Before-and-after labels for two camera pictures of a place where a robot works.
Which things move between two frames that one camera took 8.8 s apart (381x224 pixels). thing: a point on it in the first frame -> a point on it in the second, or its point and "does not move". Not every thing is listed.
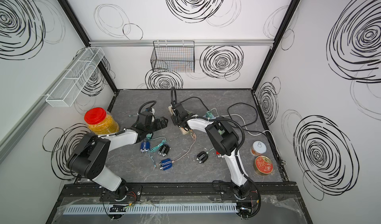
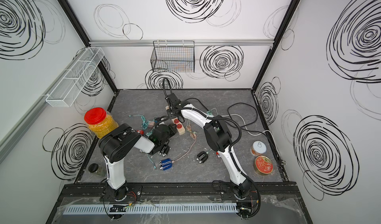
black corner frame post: [79, 28] does not move
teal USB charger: [209, 114] does not move
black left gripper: [159, 125] -> [171, 130]
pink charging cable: [194, 136] does not move
